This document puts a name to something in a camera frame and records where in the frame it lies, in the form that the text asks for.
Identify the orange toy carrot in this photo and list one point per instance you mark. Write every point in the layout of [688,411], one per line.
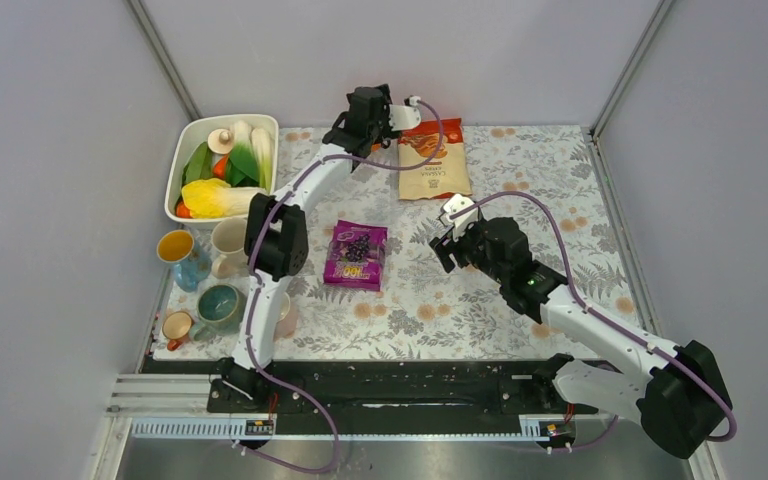
[220,167]

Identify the purple candy bag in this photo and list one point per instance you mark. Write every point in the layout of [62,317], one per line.
[356,256]

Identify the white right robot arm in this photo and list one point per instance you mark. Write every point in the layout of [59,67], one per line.
[675,393]

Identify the cream ceramic mug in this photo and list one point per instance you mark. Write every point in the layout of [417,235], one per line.
[228,240]

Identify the blue butterfly mug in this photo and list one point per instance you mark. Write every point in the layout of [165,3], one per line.
[189,263]

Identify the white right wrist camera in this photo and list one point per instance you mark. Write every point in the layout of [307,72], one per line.
[458,213]

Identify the orange chips bag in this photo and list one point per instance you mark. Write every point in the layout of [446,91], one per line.
[443,176]

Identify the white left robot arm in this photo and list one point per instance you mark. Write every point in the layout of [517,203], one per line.
[276,239]

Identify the toy mushroom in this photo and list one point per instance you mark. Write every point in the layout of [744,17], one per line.
[220,141]

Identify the green toy leaf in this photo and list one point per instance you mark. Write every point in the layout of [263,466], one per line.
[199,165]

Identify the small orange cup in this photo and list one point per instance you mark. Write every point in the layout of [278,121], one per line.
[176,329]

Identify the pink plastic cup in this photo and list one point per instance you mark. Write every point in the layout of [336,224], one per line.
[289,316]

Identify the yellow toy vegetable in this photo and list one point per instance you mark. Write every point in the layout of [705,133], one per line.
[214,198]

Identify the white plastic tub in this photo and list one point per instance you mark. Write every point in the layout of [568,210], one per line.
[191,137]

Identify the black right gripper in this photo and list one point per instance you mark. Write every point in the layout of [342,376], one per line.
[445,246]

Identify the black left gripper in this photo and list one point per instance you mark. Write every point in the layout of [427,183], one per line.
[386,131]

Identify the green ceramic mug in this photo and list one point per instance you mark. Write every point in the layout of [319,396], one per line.
[219,312]

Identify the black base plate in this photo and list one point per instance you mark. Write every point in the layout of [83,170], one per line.
[391,398]

